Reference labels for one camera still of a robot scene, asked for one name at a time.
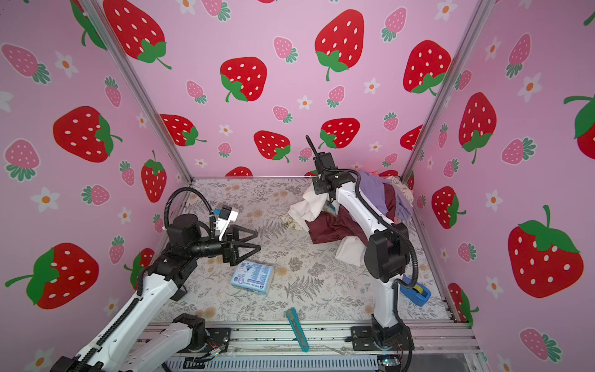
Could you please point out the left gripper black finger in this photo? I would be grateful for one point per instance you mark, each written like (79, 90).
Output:
(240, 252)
(239, 234)

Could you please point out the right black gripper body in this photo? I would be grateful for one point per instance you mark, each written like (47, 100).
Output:
(318, 183)

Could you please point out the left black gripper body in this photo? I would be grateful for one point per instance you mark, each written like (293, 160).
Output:
(211, 249)

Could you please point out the white cloth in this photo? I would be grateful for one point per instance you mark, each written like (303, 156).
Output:
(351, 249)

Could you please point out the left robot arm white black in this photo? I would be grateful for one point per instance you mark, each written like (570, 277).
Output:
(189, 240)

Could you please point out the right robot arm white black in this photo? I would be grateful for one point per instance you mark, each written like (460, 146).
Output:
(390, 256)

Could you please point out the maroon cloth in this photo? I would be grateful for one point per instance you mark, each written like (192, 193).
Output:
(328, 228)

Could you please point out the lavender cloth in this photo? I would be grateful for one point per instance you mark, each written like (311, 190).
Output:
(372, 186)

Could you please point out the pink floral cloth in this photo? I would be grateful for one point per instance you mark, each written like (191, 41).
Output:
(403, 188)

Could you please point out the blue tissue pack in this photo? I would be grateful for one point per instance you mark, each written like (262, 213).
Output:
(253, 276)

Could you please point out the teal utility knife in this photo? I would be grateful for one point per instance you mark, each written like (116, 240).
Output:
(293, 319)

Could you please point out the blue tape dispenser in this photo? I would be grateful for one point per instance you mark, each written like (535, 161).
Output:
(418, 295)

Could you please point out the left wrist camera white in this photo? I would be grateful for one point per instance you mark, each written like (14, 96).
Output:
(224, 217)

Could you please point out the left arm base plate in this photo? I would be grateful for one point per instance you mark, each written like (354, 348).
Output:
(208, 340)

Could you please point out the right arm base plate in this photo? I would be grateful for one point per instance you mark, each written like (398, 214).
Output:
(371, 338)

